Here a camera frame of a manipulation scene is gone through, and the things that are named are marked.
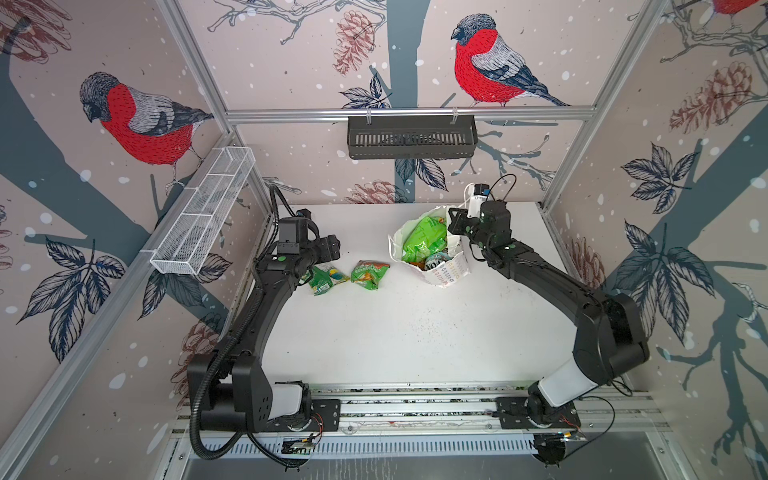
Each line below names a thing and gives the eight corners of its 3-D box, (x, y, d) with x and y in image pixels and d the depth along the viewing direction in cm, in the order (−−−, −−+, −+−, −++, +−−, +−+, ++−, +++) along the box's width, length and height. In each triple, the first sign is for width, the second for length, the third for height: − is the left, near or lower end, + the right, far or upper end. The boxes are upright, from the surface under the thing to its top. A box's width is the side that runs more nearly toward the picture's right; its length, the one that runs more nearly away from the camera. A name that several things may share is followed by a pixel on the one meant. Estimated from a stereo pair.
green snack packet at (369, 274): (350, 282, 99) (348, 275, 96) (362, 261, 105) (361, 254, 101) (377, 292, 97) (376, 285, 93) (388, 270, 102) (387, 263, 99)
